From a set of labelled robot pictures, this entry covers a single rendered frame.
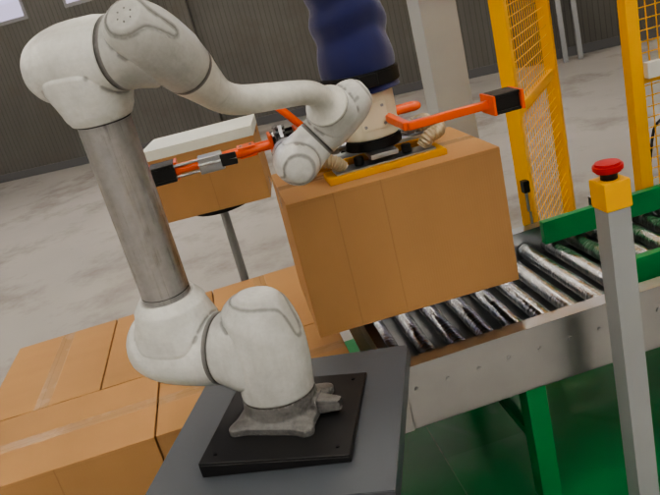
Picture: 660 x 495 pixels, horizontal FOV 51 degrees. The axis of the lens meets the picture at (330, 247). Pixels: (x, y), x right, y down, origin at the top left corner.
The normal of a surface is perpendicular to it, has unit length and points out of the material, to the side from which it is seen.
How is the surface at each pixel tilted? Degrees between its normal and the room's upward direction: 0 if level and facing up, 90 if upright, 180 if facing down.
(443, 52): 90
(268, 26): 90
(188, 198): 90
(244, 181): 90
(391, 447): 0
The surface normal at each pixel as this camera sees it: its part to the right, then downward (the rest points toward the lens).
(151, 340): -0.37, 0.41
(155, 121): -0.15, 0.37
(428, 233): 0.18, 0.30
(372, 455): -0.24, -0.91
